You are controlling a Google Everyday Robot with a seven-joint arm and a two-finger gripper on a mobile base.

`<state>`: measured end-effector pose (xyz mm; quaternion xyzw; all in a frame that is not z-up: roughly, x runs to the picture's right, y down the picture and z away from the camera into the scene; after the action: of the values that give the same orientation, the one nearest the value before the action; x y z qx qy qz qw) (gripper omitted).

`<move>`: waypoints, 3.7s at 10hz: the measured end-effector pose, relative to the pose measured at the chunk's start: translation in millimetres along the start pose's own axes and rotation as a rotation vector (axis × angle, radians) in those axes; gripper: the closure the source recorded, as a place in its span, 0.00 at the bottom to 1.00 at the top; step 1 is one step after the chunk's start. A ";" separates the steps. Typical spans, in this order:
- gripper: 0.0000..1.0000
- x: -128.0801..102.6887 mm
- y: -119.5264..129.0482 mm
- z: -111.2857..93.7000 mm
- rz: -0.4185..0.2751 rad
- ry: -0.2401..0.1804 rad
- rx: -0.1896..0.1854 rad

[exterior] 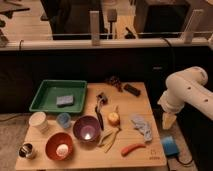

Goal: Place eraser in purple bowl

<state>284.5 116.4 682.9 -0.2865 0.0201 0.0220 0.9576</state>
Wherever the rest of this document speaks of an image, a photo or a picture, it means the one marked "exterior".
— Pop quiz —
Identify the black eraser block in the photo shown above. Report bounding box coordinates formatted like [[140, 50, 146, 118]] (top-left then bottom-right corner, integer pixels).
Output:
[[124, 84, 141, 97]]

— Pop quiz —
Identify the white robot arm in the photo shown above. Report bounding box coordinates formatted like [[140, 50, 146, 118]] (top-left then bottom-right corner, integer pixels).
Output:
[[158, 66, 213, 130]]

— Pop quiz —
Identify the purple bowl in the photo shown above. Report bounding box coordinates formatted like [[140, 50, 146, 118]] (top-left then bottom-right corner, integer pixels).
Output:
[[73, 115, 101, 142]]

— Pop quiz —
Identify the red bowl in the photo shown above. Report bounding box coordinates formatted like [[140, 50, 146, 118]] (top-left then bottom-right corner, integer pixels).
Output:
[[45, 132, 73, 161]]

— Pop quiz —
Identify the blue grey cloth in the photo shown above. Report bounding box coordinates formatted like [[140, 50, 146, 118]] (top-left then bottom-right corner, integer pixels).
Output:
[[130, 115, 153, 142]]

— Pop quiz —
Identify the yellow toy fruit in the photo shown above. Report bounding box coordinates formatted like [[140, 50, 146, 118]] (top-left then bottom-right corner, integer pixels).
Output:
[[107, 108, 120, 126]]

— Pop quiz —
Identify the brown pine cone bunch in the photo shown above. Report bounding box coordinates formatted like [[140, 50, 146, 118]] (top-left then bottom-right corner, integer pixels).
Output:
[[105, 76, 122, 92]]

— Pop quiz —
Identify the small blue cup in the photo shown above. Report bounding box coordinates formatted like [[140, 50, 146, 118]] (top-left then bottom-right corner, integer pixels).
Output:
[[56, 113, 71, 129]]

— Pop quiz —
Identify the blue sponge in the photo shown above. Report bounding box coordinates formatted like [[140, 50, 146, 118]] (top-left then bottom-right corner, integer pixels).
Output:
[[56, 95, 74, 106]]

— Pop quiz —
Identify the green plastic tray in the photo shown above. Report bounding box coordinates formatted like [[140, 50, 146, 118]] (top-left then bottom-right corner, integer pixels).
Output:
[[29, 80, 87, 114]]

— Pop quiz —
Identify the white paper cup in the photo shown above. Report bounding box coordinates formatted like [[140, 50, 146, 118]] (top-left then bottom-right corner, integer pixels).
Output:
[[29, 112, 48, 133]]

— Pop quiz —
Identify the small metal cup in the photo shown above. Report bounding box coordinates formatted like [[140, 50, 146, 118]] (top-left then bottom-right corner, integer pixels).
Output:
[[19, 143, 36, 159]]

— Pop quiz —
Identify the black cable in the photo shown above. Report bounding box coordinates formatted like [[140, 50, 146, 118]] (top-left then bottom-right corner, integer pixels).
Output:
[[160, 36, 177, 79]]

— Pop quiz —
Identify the black handled peeler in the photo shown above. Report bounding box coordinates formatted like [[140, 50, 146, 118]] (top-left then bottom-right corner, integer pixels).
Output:
[[95, 92, 108, 129]]

